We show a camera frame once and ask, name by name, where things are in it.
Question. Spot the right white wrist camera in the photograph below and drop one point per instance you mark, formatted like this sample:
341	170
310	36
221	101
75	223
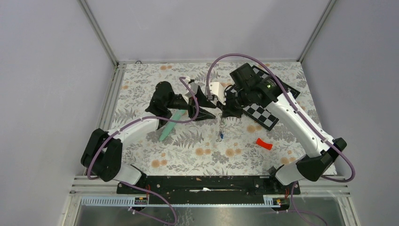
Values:
215	90

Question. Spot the mint green plastic stick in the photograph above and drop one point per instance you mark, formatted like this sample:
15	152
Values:
170	125

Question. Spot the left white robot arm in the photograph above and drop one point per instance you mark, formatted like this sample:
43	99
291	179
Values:
103	153

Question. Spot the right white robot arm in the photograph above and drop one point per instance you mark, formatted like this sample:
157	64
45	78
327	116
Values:
321	149

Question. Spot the white slotted cable duct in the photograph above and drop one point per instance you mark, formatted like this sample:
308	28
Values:
130	201

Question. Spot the red curved plastic piece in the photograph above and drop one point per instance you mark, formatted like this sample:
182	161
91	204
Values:
263	144

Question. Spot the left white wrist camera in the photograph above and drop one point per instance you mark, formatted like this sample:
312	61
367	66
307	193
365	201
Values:
191	90

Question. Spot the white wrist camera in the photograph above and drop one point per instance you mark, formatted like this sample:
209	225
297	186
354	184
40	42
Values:
215	90
191	90

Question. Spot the metal key holder plate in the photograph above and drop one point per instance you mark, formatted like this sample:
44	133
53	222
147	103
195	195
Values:
221	128

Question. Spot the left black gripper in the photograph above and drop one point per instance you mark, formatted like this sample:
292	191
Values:
203	101

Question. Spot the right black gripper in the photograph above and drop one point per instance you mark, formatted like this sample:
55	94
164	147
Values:
227	111

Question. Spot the floral patterned table mat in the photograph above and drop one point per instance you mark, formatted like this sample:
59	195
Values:
191	148

